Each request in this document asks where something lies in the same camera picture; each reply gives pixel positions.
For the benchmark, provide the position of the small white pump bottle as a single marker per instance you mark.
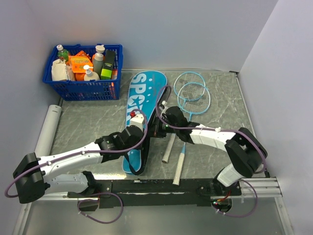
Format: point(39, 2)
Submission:
point(89, 74)

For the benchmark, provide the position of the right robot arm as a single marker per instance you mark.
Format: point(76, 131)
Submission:
point(244, 150)

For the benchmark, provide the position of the green bottle white cap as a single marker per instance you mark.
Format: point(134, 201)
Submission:
point(62, 54)

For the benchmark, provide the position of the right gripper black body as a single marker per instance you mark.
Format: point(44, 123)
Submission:
point(161, 128)

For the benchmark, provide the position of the grey bottle white pump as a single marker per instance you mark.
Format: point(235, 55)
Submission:
point(98, 59)

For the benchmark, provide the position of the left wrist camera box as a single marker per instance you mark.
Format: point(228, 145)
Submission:
point(137, 120)

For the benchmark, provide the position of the beige cloth bag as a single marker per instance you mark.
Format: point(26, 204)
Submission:
point(60, 71)

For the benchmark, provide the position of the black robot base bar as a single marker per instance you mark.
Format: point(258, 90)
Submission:
point(161, 192)

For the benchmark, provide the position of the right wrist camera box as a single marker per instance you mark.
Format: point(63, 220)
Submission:
point(162, 107)

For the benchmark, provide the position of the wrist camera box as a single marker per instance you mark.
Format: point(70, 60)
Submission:
point(162, 107)
point(137, 120)

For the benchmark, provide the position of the orange snack box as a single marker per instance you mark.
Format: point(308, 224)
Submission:
point(77, 63)

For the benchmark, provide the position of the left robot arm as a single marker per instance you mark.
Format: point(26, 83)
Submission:
point(36, 176)

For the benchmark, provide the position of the black and green box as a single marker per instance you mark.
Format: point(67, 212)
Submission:
point(108, 64)

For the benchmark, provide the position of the orange round item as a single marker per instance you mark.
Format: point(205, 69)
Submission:
point(79, 76)

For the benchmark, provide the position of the blue racket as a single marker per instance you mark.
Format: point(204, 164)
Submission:
point(181, 80)
point(194, 98)

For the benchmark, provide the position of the blue SPORT racket cover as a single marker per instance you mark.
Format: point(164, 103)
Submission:
point(143, 94)

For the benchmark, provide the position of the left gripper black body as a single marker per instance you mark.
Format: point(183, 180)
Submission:
point(140, 138)

